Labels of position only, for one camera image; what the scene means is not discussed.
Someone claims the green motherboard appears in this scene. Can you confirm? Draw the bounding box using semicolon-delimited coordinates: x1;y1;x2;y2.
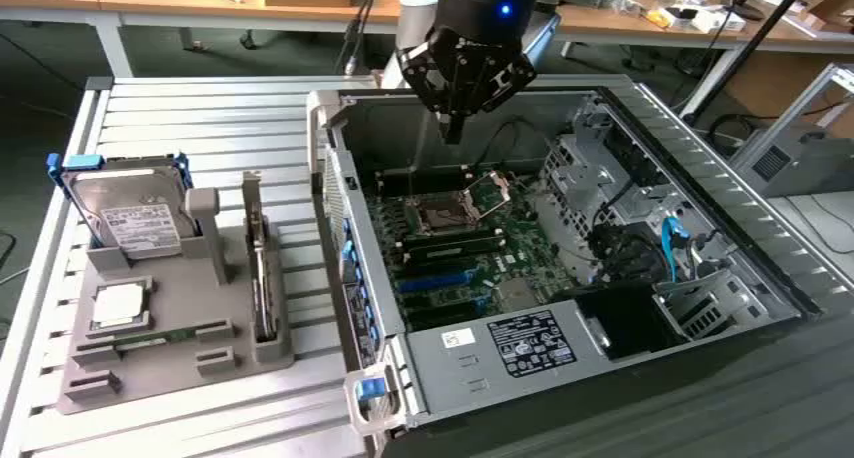
363;167;581;332

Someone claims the CPU socket with metal frame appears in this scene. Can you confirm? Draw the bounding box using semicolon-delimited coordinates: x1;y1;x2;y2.
463;170;515;220

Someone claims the coiled black cable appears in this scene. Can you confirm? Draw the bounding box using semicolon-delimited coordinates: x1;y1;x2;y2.
704;112;759;152

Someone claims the open black PC case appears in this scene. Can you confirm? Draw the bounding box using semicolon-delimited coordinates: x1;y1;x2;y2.
306;85;826;449

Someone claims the blue expansion slot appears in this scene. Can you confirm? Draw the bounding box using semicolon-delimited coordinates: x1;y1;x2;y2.
396;272;469;294

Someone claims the black wire bundle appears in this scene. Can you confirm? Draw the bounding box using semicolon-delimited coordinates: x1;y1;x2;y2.
585;221;668;285

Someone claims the black RAM slot row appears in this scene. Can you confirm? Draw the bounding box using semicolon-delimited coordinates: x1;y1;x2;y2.
396;227;509;267
372;165;481;199

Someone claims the silver power supply with label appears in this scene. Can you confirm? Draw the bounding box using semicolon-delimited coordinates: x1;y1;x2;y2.
403;298;608;415

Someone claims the silver CPU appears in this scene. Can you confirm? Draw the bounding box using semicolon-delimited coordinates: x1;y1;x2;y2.
90;283;150;329

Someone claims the aluminium profile frame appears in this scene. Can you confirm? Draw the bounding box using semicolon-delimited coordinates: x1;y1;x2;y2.
784;61;854;129

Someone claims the wooden desk with white legs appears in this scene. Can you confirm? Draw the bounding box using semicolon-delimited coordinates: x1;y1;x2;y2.
0;0;403;79

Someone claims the grey parts rack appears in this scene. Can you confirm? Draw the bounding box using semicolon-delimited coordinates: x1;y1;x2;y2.
56;186;296;415

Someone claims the grey computer tower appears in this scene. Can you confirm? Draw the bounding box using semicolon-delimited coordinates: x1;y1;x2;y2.
728;125;854;200

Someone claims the green RAM stick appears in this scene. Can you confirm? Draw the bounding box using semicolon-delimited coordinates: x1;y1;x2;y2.
76;325;225;352

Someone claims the small white box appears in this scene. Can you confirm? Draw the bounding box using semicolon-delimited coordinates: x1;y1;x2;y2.
689;8;747;33

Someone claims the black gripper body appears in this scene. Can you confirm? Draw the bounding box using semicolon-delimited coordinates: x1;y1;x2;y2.
429;0;540;79

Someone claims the cluttered wooden desk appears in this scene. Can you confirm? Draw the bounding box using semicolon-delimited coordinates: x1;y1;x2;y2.
552;0;854;123

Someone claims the black stand pole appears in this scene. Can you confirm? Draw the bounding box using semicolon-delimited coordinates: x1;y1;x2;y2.
677;0;819;127

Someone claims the silver disk bay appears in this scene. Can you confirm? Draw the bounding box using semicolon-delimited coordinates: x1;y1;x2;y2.
651;268;772;342

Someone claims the grey chipset heatsink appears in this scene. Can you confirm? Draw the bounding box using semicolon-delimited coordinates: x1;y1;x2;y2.
496;278;539;309

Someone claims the blue wire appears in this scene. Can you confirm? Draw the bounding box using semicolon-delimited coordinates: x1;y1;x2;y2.
661;215;693;284

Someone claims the black hanging cable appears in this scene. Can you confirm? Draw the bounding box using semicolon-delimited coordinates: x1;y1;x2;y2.
332;0;379;75

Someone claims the brown cardboard piece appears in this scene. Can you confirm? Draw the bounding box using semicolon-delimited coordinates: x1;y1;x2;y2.
803;0;854;27

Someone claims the hard disk in blue caddy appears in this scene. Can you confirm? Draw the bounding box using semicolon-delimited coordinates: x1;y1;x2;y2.
45;150;202;260

